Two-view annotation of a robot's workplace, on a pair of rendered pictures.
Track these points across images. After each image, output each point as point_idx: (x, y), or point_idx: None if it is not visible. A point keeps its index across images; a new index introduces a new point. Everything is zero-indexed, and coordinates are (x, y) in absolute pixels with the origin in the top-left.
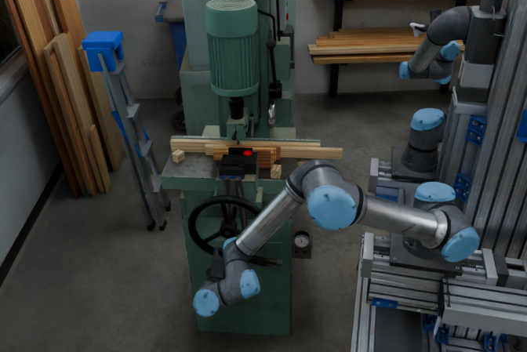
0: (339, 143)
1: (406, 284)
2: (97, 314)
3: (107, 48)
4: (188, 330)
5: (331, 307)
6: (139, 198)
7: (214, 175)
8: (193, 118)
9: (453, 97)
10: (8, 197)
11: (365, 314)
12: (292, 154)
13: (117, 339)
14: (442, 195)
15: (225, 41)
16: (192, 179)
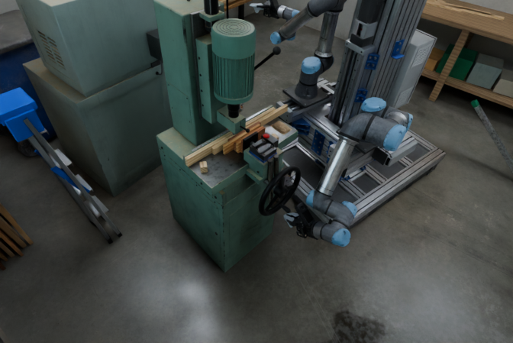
0: None
1: (361, 160)
2: (149, 324)
3: (31, 111)
4: (219, 277)
5: None
6: (69, 228)
7: (242, 163)
8: (98, 137)
9: (351, 46)
10: None
11: (309, 191)
12: (263, 122)
13: (183, 323)
14: (382, 103)
15: (245, 60)
16: (232, 176)
